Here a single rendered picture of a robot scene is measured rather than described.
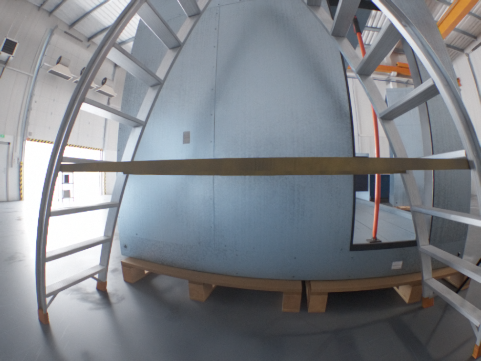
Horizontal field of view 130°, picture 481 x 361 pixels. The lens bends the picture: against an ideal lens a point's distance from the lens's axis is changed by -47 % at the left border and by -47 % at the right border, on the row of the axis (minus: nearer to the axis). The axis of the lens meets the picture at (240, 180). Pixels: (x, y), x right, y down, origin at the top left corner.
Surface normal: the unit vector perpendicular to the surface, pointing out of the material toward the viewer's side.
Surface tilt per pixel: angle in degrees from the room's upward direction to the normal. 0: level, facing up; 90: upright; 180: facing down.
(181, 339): 0
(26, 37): 90
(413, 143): 90
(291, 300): 90
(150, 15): 180
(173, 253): 90
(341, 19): 180
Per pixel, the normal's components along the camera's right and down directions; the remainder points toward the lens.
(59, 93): 0.97, 0.00
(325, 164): -0.17, 0.00
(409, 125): -0.55, 0.00
